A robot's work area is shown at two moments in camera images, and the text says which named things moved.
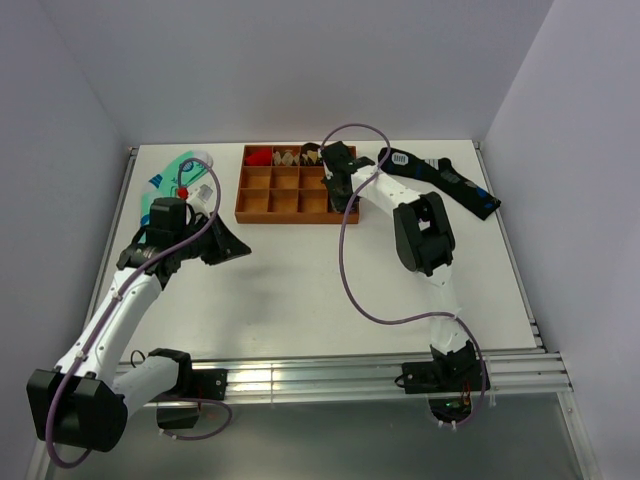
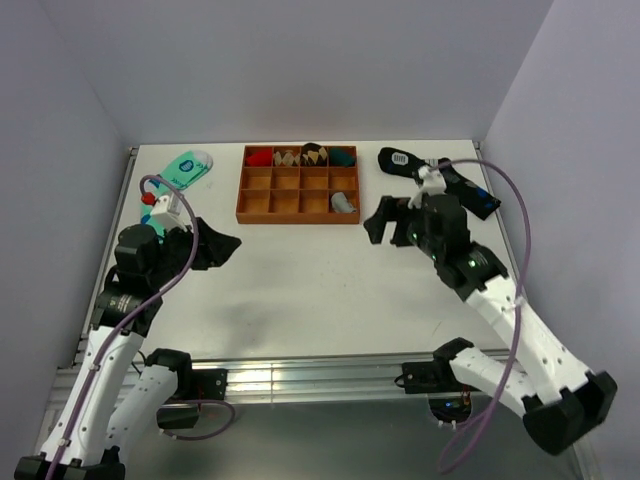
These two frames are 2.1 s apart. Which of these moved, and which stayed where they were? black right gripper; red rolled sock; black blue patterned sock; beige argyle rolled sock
Moved: black right gripper
Stayed: red rolled sock; beige argyle rolled sock; black blue patterned sock
